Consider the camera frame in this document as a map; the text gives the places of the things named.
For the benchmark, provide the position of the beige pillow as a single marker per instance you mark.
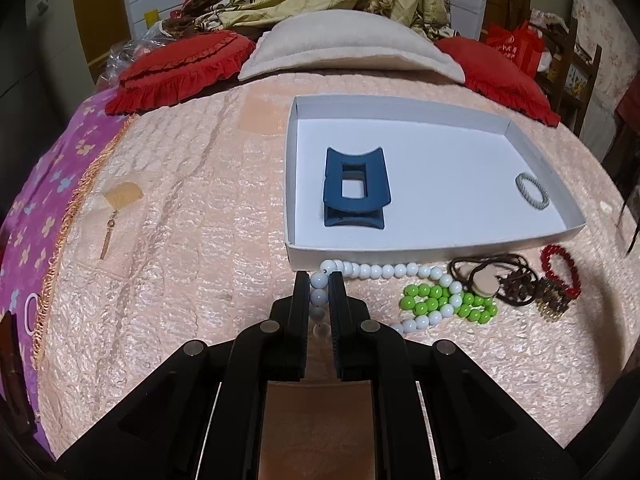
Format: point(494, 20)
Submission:
point(345, 45)

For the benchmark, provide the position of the beige card tag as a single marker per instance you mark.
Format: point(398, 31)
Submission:
point(122, 195)

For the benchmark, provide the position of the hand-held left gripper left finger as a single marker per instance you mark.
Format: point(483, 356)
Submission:
point(301, 305)

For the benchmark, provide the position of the plain red cushion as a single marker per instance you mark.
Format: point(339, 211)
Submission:
point(495, 75)

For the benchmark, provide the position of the blue hair claw clip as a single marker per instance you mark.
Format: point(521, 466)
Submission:
point(332, 195)

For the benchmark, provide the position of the red frilled cushion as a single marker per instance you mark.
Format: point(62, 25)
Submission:
point(175, 67)

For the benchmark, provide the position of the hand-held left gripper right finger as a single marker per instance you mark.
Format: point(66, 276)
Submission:
point(337, 305)

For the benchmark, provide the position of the red cloth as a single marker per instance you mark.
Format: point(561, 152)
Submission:
point(627, 110)

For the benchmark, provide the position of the red shopping bag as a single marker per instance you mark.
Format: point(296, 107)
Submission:
point(520, 45)

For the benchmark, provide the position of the wooden chair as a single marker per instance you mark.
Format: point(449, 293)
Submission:
point(570, 60)

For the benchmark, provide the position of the white cardboard box tray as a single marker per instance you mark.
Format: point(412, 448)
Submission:
point(425, 160)

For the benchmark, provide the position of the purple floral blanket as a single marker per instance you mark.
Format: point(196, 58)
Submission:
point(45, 185)

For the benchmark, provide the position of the clear plastic bag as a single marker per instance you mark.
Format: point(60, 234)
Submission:
point(120, 55)

